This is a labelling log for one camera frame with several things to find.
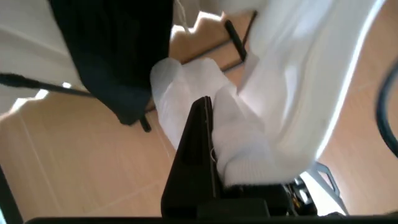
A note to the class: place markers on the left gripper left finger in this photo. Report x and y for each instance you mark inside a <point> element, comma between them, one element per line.
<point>192,174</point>

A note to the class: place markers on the black clothes rack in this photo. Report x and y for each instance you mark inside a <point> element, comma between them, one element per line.
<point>236,40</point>

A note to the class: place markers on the white garment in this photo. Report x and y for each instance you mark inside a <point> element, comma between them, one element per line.
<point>280,93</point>

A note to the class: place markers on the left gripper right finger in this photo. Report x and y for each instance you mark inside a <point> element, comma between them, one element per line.
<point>261,196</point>

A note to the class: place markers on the black shorts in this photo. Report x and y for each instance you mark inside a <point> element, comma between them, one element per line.
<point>115,62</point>

